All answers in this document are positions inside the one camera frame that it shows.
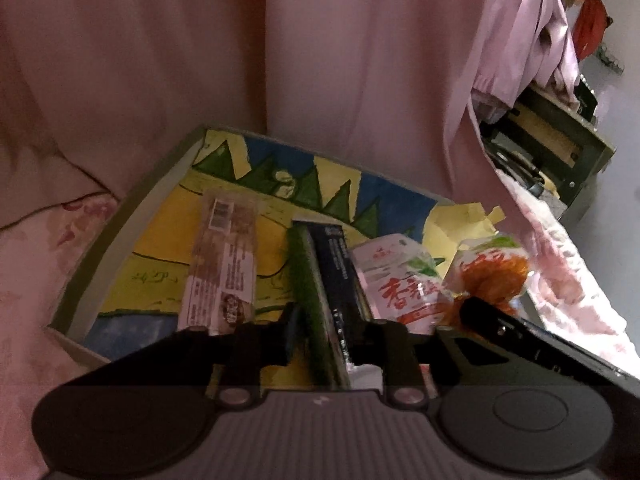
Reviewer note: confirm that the red hanging decoration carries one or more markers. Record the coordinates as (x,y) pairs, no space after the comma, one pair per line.
(592,25)

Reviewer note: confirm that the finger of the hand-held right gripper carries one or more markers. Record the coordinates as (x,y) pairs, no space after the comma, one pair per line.
(490,317)

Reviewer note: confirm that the orange snack packet green label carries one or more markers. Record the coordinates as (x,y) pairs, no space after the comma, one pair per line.
(492,270)

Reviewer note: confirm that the clear biscuit packet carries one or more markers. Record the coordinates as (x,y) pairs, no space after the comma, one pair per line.
(220,260)

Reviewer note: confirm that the grey cardboard tray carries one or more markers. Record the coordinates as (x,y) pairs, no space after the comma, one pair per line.
(127,240)

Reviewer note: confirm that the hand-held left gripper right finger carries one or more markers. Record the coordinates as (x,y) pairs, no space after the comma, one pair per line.
(395,345)

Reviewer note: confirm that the green vegetable snack packet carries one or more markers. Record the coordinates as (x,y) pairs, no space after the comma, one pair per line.
(400,280)

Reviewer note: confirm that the dark wooden desk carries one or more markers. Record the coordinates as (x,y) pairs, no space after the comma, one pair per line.
(545,140)

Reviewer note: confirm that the black box with white label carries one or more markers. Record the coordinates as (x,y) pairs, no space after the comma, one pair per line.
(585,97)

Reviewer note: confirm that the lilac window curtain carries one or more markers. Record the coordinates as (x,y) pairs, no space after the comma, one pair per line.
(525,20)

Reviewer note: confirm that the floral pink bedsheet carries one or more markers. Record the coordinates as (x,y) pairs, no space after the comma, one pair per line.
(30,260)

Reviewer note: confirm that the dark blue long box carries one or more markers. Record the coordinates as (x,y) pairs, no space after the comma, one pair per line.
(335,270)

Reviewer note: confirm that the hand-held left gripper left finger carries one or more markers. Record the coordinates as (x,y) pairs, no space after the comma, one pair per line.
(290,330)

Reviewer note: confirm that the painted paper sheet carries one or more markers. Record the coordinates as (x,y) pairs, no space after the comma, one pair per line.
(160,225)

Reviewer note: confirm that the pink bed curtain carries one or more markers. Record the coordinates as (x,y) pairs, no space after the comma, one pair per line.
(325,60)

